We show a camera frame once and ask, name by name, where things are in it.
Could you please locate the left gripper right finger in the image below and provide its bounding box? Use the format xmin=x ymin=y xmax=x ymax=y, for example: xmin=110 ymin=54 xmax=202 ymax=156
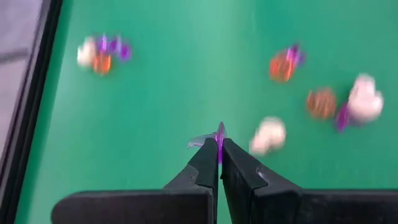
xmin=221 ymin=139 xmax=398 ymax=224

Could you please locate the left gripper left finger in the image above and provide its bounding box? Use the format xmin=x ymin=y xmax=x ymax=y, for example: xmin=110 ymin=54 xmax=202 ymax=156
xmin=51 ymin=138 xmax=218 ymax=224

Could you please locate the green table mat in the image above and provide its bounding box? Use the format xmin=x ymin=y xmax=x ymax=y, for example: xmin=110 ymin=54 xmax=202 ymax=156
xmin=14 ymin=0 xmax=398 ymax=224

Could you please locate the black table frame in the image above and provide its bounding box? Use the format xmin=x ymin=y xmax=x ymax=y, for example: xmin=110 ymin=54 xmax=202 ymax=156
xmin=0 ymin=0 xmax=65 ymax=224

